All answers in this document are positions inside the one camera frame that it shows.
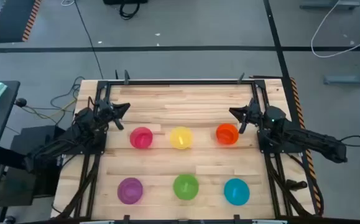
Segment black metal table frame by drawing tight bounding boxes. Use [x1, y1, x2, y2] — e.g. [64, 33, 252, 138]
[55, 79, 316, 222]

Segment blue plastic bowl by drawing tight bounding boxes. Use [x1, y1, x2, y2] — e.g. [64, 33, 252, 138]
[223, 178, 251, 207]

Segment black clamp handle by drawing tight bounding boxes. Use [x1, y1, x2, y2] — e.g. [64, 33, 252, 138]
[286, 179, 308, 192]

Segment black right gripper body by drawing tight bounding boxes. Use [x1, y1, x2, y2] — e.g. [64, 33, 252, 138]
[243, 98, 263, 125]

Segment coiled black cable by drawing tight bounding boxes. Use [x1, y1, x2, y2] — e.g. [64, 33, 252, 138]
[119, 2, 141, 21]

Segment long black floor cable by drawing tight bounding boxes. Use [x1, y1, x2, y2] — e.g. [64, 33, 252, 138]
[73, 0, 104, 80]

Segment black right elbow cable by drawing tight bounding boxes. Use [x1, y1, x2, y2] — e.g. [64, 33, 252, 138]
[338, 134, 360, 147]

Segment white floor cable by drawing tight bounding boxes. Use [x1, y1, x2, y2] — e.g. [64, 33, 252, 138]
[310, 0, 360, 58]

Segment pink plastic bowl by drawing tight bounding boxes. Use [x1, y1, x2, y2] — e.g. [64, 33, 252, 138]
[129, 126, 154, 149]

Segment purple plastic bowl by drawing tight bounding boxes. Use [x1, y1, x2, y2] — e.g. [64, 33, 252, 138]
[117, 177, 144, 205]

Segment tangled black cables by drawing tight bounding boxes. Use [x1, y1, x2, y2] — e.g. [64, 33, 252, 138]
[21, 76, 86, 126]

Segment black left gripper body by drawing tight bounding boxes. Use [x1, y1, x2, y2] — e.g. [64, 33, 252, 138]
[94, 98, 120, 125]

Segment yellow plastic bowl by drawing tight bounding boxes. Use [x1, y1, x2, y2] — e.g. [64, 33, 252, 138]
[169, 126, 194, 150]

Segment green plastic bowl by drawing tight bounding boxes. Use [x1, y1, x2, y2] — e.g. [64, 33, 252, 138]
[172, 174, 200, 201]

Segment black equipment box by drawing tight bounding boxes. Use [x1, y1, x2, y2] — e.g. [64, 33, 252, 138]
[0, 125, 65, 206]

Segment orange plastic bowl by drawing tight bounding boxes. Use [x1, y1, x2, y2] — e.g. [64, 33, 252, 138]
[215, 123, 239, 146]

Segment black mat orange striped edge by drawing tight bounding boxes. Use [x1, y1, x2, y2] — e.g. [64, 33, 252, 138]
[0, 0, 42, 43]

